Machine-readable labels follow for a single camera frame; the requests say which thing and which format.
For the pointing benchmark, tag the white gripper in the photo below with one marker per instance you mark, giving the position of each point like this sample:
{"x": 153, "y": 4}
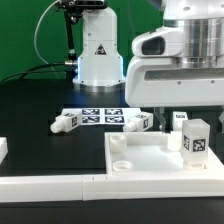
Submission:
{"x": 175, "y": 68}

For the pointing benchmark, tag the white square tabletop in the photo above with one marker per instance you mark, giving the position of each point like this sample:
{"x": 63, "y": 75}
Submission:
{"x": 146, "y": 153}

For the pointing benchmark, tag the white U-shaped obstacle fence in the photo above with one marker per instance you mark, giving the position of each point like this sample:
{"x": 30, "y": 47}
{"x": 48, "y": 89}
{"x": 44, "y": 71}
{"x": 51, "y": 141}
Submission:
{"x": 105, "y": 186}

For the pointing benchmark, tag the white fiducial marker sheet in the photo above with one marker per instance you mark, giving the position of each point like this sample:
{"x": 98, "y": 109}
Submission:
{"x": 104, "y": 116}

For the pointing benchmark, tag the white block left edge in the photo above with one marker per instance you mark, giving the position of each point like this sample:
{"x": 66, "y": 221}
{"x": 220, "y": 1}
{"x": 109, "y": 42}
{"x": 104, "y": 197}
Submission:
{"x": 3, "y": 148}

